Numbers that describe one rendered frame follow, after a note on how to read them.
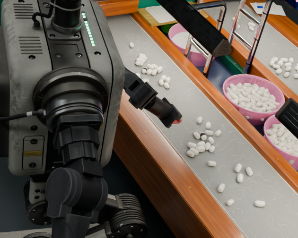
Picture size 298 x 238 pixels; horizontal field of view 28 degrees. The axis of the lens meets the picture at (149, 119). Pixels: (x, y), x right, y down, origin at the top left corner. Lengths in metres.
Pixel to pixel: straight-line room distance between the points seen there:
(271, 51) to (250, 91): 0.37
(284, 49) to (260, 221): 1.16
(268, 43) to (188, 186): 1.15
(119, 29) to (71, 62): 1.52
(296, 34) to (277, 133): 0.80
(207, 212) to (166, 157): 0.27
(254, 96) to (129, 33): 0.65
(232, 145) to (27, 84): 1.18
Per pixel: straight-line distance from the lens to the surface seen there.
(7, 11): 1.44
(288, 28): 3.10
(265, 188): 2.16
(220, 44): 2.16
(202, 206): 1.98
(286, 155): 2.31
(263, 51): 2.90
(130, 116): 2.25
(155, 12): 2.90
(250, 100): 2.54
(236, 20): 2.73
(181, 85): 2.51
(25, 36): 1.35
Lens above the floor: 2.19
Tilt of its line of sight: 39 degrees down
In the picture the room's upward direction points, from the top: 12 degrees clockwise
